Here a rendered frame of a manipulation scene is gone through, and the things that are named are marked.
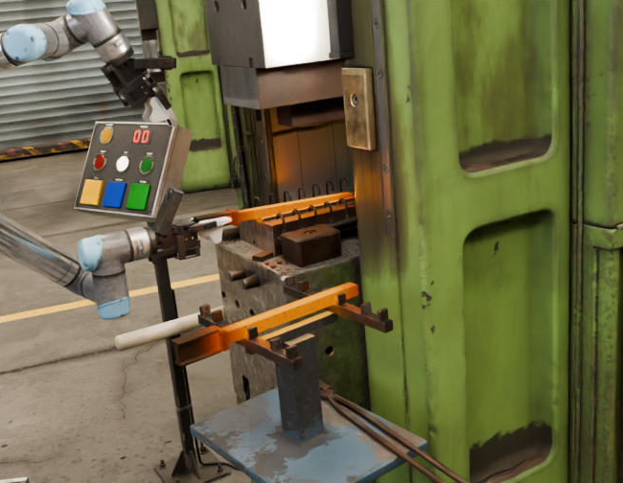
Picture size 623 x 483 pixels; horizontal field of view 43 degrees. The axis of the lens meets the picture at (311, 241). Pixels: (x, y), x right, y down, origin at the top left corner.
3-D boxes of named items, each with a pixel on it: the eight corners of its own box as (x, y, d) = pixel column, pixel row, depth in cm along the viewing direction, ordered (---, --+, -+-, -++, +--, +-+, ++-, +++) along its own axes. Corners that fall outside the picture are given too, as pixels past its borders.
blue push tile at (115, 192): (118, 207, 229) (125, 182, 230) (102, 205, 233) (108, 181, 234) (123, 209, 231) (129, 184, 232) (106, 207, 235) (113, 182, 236)
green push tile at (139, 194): (143, 210, 224) (149, 184, 225) (125, 208, 228) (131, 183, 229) (148, 212, 225) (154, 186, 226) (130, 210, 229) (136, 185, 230)
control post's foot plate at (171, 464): (173, 498, 258) (170, 473, 255) (150, 468, 276) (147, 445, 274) (234, 474, 268) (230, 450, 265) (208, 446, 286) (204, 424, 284)
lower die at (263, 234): (275, 256, 194) (271, 222, 191) (240, 239, 210) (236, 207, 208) (413, 219, 213) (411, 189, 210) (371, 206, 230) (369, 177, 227)
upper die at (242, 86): (260, 109, 183) (255, 68, 180) (223, 103, 200) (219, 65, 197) (406, 85, 203) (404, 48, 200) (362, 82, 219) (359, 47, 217)
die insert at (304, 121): (291, 127, 193) (289, 103, 191) (277, 125, 199) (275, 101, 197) (392, 109, 207) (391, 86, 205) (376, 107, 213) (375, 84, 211)
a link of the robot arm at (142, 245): (121, 226, 184) (132, 234, 177) (140, 222, 186) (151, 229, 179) (126, 257, 186) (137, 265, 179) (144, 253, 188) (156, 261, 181)
